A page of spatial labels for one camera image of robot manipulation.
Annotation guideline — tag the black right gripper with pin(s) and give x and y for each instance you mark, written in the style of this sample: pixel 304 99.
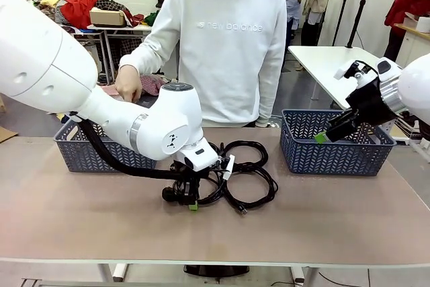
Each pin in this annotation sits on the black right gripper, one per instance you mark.
pixel 369 105

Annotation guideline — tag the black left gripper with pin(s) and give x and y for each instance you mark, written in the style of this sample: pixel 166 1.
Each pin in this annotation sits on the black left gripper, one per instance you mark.
pixel 185 174

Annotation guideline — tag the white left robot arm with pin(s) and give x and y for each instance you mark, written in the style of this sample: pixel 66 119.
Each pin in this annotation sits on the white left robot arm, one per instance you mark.
pixel 50 51

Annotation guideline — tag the person's right forearm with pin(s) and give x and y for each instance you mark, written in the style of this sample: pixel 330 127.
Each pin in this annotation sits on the person's right forearm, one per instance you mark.
pixel 141 55

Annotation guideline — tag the person's right hand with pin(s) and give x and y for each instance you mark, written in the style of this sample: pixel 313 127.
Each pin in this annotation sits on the person's right hand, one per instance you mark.
pixel 129 83

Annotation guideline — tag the grey plastic lattice basket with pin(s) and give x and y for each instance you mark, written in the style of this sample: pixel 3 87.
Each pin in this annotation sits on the grey plastic lattice basket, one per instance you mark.
pixel 336 161
pixel 84 160

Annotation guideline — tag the white side table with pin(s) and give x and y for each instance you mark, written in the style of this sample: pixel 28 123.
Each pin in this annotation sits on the white side table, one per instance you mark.
pixel 312 59

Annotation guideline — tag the black round floor base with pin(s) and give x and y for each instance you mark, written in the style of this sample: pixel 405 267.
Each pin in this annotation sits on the black round floor base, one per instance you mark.
pixel 215 270

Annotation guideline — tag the white table leg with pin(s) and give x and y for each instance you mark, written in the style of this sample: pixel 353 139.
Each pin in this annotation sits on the white table leg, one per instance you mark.
pixel 297 273
pixel 119 272

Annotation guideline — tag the wooden desk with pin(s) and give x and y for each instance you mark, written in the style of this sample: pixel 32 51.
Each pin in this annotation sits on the wooden desk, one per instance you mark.
pixel 416 43

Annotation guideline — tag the red white checkered cloth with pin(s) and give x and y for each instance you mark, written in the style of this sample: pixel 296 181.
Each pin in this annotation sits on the red white checkered cloth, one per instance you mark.
pixel 151 83

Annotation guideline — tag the light blue hanging shirt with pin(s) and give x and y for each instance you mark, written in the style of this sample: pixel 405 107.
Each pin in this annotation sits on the light blue hanging shirt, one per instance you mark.
pixel 292 11

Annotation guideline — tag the person in white sweater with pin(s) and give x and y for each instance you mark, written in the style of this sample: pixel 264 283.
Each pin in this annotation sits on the person in white sweater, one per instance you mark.
pixel 228 65

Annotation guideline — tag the white background table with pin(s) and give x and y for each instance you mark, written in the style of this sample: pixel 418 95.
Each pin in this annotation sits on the white background table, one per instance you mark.
pixel 134 28

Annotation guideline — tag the green cloth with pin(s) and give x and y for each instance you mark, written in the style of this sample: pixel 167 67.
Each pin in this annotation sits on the green cloth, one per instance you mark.
pixel 152 18

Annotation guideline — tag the flat cardboard on floor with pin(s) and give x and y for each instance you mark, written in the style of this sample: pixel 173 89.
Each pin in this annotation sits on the flat cardboard on floor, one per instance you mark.
pixel 6 134

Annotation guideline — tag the cardboard box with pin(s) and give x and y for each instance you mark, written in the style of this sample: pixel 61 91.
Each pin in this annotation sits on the cardboard box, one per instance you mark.
pixel 107 18

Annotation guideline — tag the red cloth pile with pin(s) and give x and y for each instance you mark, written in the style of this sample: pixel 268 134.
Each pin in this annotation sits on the red cloth pile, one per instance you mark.
pixel 77 11

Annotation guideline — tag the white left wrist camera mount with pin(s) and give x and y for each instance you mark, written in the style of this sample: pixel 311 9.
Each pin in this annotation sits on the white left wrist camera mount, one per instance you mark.
pixel 229 166

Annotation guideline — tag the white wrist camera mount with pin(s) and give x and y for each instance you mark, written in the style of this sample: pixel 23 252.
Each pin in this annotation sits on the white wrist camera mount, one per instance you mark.
pixel 229 166
pixel 344 70

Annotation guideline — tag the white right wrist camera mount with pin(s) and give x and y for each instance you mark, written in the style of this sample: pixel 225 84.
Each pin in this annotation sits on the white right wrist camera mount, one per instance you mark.
pixel 344 70

